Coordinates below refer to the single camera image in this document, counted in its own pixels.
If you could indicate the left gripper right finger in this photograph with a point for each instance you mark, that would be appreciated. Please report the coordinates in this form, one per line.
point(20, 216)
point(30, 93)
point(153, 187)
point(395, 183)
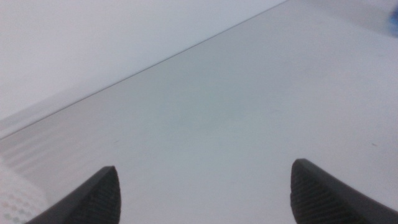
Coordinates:
point(317, 199)

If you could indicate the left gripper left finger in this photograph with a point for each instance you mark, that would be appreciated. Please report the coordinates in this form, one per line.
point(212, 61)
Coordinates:
point(93, 199)

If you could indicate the clear water bottle blue cap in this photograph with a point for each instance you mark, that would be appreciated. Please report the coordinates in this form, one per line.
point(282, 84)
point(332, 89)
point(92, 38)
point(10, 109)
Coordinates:
point(394, 20)

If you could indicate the white perforated plastic basket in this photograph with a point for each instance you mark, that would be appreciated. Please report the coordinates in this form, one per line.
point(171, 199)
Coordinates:
point(15, 199)

